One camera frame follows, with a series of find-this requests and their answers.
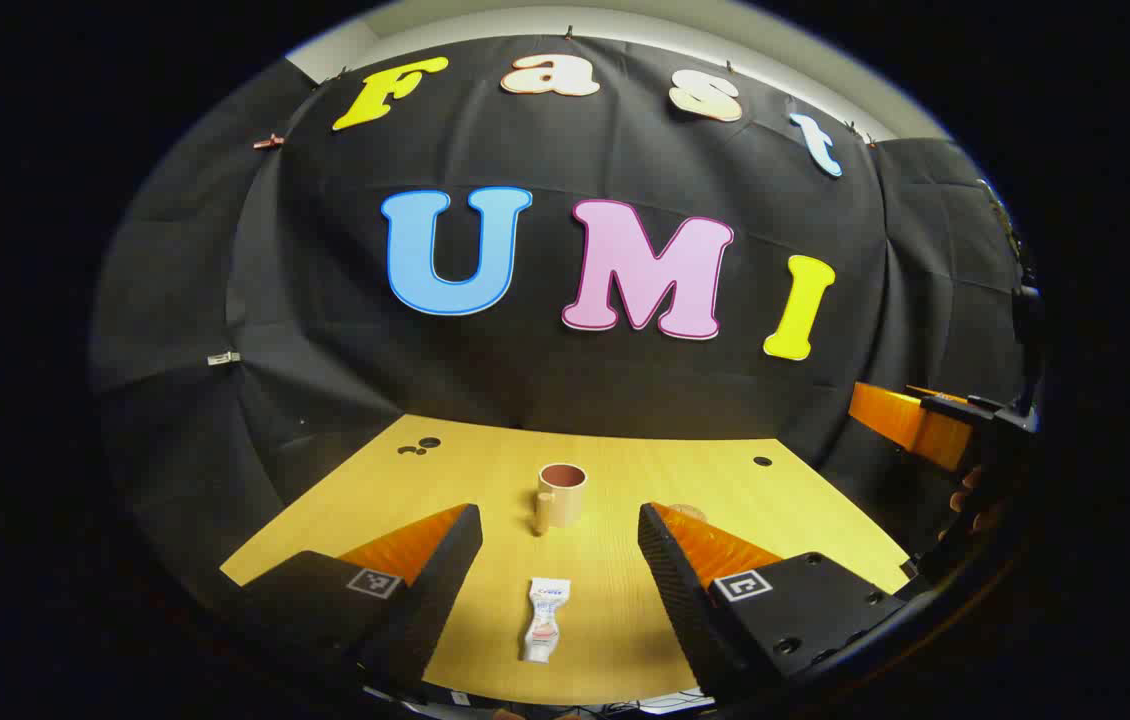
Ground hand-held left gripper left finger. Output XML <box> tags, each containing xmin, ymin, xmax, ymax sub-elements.
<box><xmin>220</xmin><ymin>503</ymin><xmax>484</xmax><ymax>701</ymax></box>

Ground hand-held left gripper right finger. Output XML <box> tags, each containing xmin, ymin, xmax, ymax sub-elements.
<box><xmin>637</xmin><ymin>502</ymin><xmax>911</xmax><ymax>704</ymax></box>

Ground white toothpaste tube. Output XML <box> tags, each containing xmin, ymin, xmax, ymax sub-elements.
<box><xmin>521</xmin><ymin>577</ymin><xmax>572</xmax><ymax>664</ymax></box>

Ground beige cup with brown inside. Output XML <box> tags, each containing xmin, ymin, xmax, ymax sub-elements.
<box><xmin>533</xmin><ymin>462</ymin><xmax>589</xmax><ymax>537</ymax></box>

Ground wooden desktop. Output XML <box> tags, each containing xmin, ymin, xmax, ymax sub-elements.
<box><xmin>220</xmin><ymin>413</ymin><xmax>914</xmax><ymax>706</ymax></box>

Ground black backdrop cloth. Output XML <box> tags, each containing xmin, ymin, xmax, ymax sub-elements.
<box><xmin>90</xmin><ymin>35</ymin><xmax>1046</xmax><ymax>601</ymax></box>

